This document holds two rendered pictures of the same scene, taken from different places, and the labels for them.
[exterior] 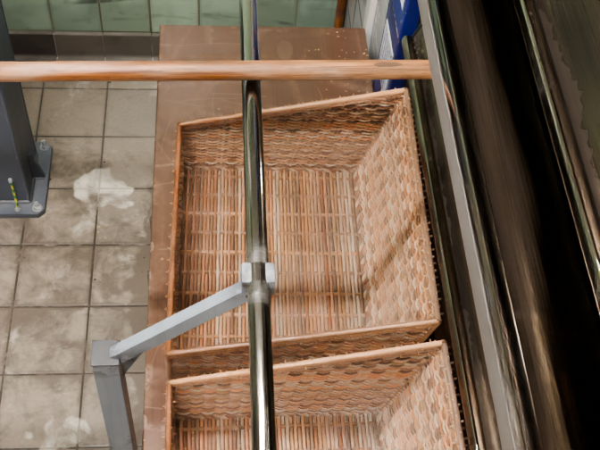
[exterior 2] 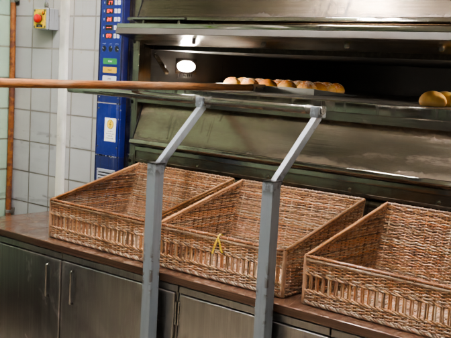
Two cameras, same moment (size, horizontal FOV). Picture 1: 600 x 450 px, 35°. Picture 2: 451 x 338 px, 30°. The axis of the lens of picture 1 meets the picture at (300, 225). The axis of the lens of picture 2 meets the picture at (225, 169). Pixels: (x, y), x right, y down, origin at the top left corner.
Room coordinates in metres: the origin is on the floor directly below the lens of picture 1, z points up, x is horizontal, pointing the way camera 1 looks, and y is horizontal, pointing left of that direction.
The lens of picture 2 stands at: (-1.58, 1.91, 1.27)
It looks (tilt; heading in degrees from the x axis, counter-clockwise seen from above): 7 degrees down; 319
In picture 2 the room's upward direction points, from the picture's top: 3 degrees clockwise
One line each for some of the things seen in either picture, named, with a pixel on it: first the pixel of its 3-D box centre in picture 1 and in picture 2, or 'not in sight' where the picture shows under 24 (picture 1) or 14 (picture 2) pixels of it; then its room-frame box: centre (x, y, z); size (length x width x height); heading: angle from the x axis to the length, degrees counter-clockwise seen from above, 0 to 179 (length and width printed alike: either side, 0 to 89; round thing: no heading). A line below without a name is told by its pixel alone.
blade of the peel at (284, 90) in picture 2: not in sight; (285, 88); (1.21, -0.87, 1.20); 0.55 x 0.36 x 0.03; 10
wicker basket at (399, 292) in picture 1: (293, 234); (141, 206); (1.08, 0.01, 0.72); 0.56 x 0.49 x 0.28; 8
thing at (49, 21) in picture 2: not in sight; (45, 19); (2.02, -0.07, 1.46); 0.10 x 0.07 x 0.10; 9
